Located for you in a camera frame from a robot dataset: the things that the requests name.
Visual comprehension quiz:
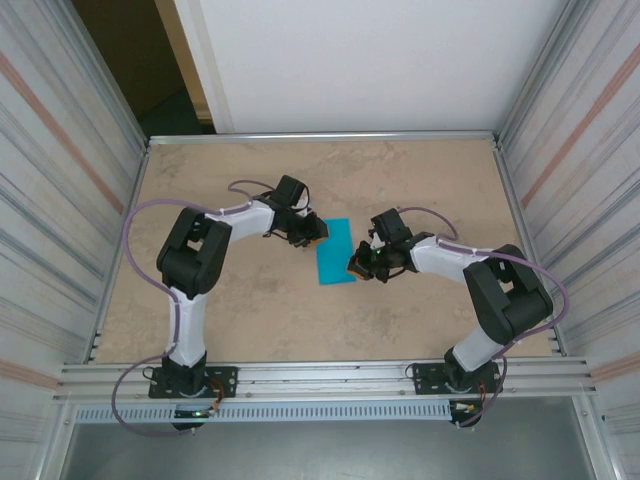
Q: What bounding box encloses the blue paper sheet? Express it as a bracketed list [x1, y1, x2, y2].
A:
[315, 217, 357, 286]

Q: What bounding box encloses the aluminium table edge rail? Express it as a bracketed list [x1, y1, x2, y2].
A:
[144, 130, 502, 147]

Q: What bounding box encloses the long aluminium mounting rail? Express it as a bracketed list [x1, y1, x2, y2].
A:
[52, 355, 599, 405]

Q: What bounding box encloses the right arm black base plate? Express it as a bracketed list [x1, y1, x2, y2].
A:
[412, 362, 503, 396]

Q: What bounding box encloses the aluminium table side rail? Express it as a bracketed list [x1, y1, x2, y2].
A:
[85, 142, 152, 362]
[492, 139, 569, 357]

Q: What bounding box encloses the grey slotted cable duct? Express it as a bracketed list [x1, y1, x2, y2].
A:
[73, 402, 454, 424]

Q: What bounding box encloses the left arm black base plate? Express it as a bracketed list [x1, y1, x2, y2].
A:
[148, 366, 239, 400]

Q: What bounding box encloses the beige door frame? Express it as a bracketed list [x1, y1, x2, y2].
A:
[152, 0, 221, 135]

